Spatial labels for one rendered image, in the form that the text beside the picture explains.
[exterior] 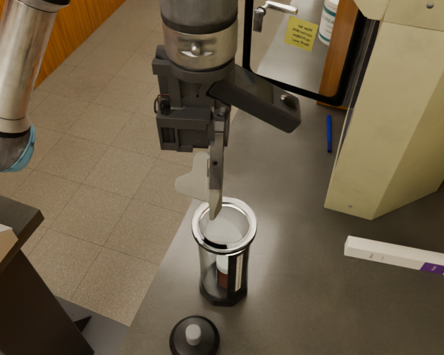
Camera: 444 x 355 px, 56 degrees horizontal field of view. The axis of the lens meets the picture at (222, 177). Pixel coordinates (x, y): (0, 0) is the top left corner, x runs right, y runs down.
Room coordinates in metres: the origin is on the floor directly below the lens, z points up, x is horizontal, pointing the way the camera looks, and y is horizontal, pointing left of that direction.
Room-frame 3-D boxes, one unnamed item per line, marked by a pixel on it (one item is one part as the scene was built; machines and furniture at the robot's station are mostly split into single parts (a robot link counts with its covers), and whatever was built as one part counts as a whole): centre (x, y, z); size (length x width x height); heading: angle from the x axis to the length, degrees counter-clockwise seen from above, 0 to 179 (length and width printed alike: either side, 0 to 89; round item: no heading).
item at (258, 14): (0.99, -0.09, 1.18); 0.02 x 0.02 x 0.06; 61
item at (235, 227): (0.38, 0.00, 1.06); 0.11 x 0.11 x 0.21
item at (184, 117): (0.38, 0.03, 1.42); 0.09 x 0.08 x 0.12; 86
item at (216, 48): (0.38, 0.02, 1.50); 0.08 x 0.08 x 0.05
